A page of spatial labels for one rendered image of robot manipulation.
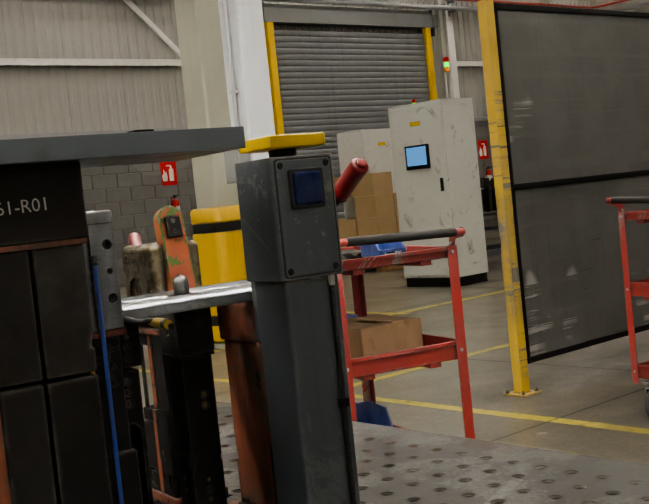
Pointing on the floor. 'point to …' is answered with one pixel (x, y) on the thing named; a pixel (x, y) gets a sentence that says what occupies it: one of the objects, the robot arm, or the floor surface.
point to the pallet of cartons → (373, 211)
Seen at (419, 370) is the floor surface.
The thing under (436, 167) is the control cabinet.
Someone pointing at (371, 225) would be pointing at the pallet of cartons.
